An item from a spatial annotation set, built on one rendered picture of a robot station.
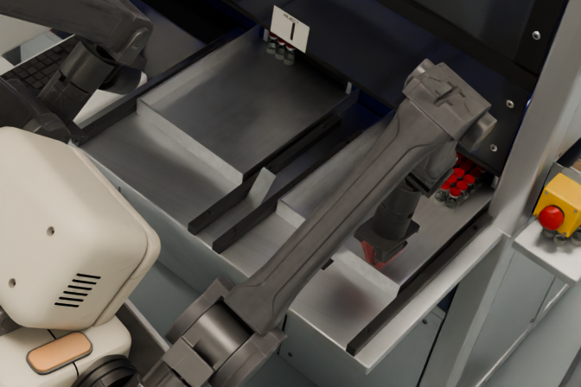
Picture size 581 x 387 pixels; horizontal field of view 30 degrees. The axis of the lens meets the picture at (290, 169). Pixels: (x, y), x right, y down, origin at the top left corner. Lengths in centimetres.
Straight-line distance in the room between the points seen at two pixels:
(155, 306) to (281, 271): 164
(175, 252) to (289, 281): 153
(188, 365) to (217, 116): 89
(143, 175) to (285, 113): 31
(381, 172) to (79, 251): 33
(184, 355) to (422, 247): 75
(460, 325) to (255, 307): 100
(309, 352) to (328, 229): 138
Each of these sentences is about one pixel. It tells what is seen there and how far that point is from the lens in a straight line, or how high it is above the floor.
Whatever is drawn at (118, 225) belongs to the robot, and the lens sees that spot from 120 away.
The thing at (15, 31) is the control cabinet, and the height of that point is 85.
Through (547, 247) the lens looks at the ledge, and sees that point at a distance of 196.
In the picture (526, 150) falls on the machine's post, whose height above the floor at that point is 107.
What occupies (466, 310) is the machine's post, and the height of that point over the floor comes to 64.
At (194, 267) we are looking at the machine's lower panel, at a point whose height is 17.
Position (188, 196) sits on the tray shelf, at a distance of 188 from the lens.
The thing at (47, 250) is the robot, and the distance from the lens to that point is 117.
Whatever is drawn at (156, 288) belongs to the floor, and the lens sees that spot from 286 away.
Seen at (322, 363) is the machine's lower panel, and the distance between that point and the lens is 255.
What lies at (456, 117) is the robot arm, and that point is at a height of 150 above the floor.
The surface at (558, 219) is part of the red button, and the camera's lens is 182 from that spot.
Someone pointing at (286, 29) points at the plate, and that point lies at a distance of 203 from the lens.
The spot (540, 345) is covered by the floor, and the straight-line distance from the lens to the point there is 297.
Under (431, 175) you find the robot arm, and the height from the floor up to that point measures 118.
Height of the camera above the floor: 226
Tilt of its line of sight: 45 degrees down
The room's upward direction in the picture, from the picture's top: 11 degrees clockwise
